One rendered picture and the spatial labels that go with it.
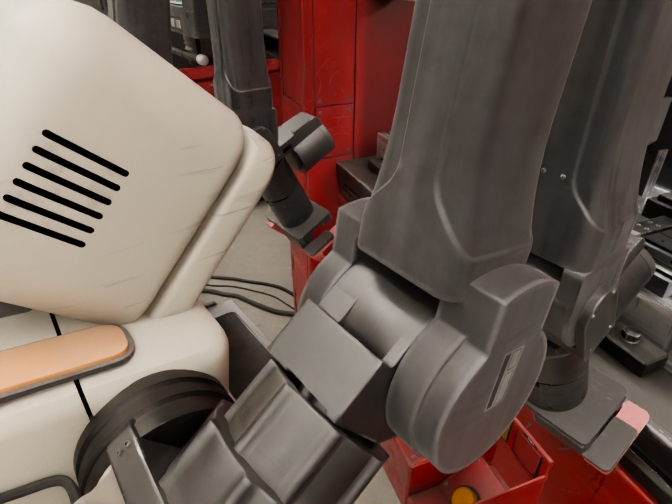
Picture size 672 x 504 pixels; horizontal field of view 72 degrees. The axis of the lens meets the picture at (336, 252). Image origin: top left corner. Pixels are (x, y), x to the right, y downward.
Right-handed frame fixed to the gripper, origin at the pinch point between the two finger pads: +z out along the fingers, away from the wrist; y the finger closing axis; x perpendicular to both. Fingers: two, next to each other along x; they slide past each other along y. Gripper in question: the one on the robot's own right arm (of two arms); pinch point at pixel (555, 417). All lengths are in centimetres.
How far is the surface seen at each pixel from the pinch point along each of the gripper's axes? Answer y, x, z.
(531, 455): 3.7, 0.7, 19.6
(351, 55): 101, -56, 7
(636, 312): 5.2, -28.6, 21.7
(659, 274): 4.9, -33.4, 16.6
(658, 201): 15, -55, 25
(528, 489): 1.7, 4.4, 20.8
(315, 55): 104, -47, 1
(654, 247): 14, -54, 37
